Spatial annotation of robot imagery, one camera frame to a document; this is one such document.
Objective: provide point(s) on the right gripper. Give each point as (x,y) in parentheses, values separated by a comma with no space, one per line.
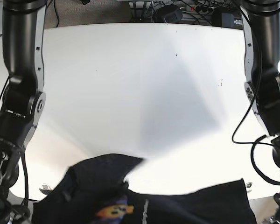
(14,213)

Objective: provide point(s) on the black graphic print T-shirt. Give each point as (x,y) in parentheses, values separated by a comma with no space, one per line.
(93,191)

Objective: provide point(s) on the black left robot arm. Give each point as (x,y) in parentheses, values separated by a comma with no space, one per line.
(261,27)

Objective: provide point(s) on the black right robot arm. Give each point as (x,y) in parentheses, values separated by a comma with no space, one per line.
(23,97)

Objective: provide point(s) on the right chrome table grommet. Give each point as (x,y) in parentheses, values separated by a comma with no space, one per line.
(248,187)

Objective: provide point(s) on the chrome table grommet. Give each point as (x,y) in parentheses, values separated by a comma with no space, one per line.
(45,188)
(248,187)

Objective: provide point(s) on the left chrome table grommet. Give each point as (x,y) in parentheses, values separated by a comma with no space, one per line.
(45,188)

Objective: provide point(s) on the black electronics box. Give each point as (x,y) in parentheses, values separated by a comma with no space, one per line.
(224,18)

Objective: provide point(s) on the black power adapter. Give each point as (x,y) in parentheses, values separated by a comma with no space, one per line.
(168,14)

